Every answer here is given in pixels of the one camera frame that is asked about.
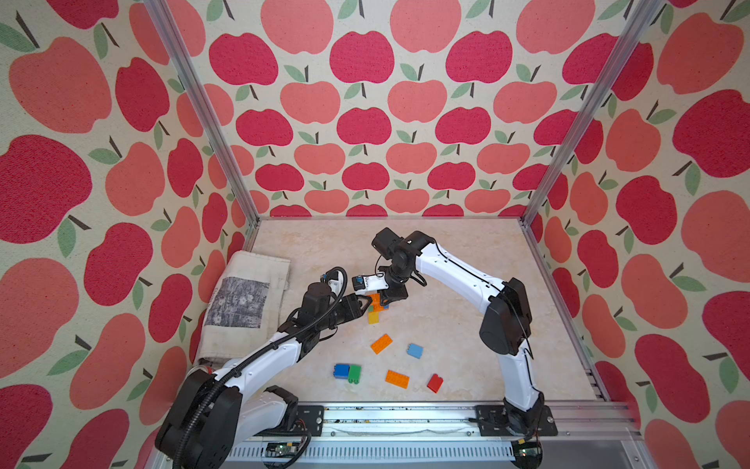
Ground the light blue lego brick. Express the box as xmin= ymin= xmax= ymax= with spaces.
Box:
xmin=406 ymin=343 xmax=424 ymax=359

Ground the green lego brick left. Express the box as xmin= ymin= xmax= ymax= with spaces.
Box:
xmin=348 ymin=365 xmax=361 ymax=384

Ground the aluminium frame post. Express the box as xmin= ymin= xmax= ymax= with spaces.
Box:
xmin=145 ymin=0 xmax=260 ymax=230
xmin=521 ymin=0 xmax=665 ymax=229

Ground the right aluminium frame post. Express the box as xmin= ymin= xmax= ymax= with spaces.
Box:
xmin=521 ymin=0 xmax=665 ymax=229

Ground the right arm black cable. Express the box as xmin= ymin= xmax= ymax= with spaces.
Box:
xmin=409 ymin=239 xmax=543 ymax=412

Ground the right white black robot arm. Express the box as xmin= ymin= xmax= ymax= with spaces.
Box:
xmin=354 ymin=228 xmax=545 ymax=438

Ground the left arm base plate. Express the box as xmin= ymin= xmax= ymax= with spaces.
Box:
xmin=259 ymin=405 xmax=325 ymax=437

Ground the orange lego plate bottom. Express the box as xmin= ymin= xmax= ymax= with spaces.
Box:
xmin=385 ymin=371 xmax=410 ymax=389

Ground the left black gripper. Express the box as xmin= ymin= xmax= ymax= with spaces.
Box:
xmin=316 ymin=292 xmax=374 ymax=331

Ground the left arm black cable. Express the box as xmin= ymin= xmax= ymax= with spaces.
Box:
xmin=172 ymin=266 xmax=350 ymax=469

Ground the left aluminium frame post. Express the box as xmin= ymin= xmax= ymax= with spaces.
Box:
xmin=145 ymin=0 xmax=260 ymax=230

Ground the front aluminium rail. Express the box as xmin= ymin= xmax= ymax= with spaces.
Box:
xmin=143 ymin=401 xmax=657 ymax=469

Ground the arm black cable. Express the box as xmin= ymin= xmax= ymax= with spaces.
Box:
xmin=172 ymin=266 xmax=350 ymax=469
xmin=409 ymin=239 xmax=543 ymax=412

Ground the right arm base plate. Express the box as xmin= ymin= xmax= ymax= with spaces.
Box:
xmin=475 ymin=405 xmax=559 ymax=438

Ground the folded beige printed cloth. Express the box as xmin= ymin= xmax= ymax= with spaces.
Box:
xmin=193 ymin=250 xmax=291 ymax=367

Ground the orange lego plate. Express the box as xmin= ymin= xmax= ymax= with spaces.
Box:
xmin=368 ymin=294 xmax=386 ymax=313
xmin=385 ymin=371 xmax=410 ymax=389
xmin=370 ymin=334 xmax=393 ymax=355

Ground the red lego brick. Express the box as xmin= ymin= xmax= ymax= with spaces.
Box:
xmin=427 ymin=373 xmax=445 ymax=394

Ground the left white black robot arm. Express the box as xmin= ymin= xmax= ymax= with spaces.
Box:
xmin=154 ymin=279 xmax=372 ymax=468

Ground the blue lego brick left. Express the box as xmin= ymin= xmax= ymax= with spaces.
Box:
xmin=333 ymin=363 xmax=351 ymax=379

